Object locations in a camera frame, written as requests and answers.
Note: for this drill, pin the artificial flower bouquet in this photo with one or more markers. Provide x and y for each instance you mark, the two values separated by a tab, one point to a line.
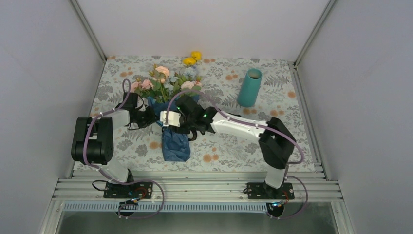
164	83

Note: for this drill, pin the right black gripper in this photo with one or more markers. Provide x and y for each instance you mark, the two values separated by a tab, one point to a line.
185	131

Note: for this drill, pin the teal cylindrical vase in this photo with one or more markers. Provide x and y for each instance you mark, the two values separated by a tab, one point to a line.
250	87

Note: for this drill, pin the slotted grey cable duct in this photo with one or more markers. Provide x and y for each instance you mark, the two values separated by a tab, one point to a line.
175	207

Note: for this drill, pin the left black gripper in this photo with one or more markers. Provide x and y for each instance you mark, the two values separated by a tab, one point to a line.
151	117

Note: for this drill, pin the floral patterned table mat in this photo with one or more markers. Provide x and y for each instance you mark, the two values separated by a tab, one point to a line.
140	150

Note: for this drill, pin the aluminium corner post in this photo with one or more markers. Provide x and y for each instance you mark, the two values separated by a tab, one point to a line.
323	17
88	29

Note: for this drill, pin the left aluminium corner post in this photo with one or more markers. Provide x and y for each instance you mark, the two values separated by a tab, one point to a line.
88	29

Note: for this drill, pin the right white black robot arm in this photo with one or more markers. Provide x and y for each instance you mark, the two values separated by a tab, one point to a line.
274	139

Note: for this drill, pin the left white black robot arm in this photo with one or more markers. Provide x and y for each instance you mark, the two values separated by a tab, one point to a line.
93	140

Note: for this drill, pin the blue wrapping paper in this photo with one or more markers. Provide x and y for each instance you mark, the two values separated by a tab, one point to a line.
175	146

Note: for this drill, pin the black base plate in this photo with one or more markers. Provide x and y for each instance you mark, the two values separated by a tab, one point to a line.
262	191
137	190

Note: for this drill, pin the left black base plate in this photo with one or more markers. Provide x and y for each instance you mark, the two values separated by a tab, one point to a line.
137	190

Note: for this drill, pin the black ribbon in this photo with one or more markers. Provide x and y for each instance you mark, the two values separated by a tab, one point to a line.
192	135

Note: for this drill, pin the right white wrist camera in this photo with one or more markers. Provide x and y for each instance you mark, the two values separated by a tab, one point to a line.
170	118

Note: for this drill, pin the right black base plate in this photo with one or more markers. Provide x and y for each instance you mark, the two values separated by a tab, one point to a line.
262	191

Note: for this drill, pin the aluminium rail frame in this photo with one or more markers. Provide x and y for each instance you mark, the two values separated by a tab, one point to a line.
199	187

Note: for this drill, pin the right aluminium corner post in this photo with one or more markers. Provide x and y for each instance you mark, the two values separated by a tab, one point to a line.
323	17

